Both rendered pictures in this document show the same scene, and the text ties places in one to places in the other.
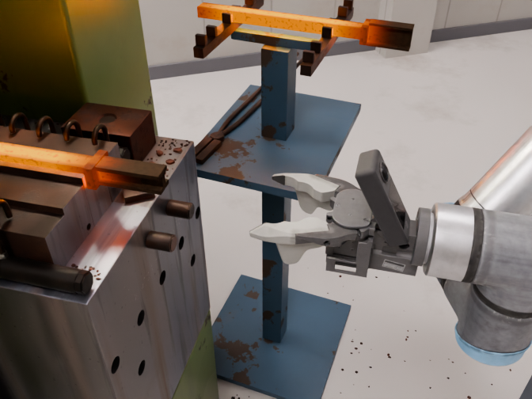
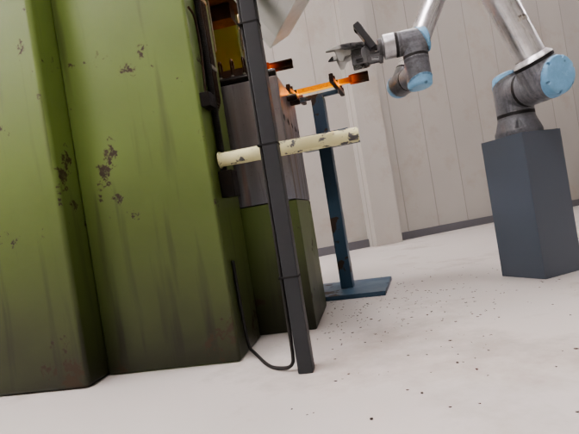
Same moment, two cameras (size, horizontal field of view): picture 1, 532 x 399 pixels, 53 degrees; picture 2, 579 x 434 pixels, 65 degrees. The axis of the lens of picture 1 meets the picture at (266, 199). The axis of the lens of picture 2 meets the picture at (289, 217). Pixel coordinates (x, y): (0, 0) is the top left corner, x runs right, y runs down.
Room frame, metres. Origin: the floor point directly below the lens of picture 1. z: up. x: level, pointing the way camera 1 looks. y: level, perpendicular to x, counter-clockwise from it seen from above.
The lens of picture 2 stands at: (-1.17, 0.36, 0.40)
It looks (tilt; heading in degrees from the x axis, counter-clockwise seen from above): 0 degrees down; 356
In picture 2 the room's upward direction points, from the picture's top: 9 degrees counter-clockwise
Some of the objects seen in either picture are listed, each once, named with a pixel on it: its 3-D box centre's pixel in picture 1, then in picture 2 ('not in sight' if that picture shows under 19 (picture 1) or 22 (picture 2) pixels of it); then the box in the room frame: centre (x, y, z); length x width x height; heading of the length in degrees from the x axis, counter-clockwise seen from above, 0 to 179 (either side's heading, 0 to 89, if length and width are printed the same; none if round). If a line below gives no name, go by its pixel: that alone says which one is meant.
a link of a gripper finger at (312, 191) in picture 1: (305, 195); (340, 62); (0.57, -0.05, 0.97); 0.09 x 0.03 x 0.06; 49
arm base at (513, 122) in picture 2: not in sight; (517, 124); (0.71, -0.81, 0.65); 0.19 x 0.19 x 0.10
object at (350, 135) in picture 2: not in sight; (287, 147); (0.22, 0.24, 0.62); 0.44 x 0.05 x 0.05; 76
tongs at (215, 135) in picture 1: (256, 99); not in sight; (1.21, 0.02, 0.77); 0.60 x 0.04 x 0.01; 154
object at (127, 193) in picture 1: (138, 191); not in sight; (0.64, 0.19, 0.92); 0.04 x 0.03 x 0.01; 110
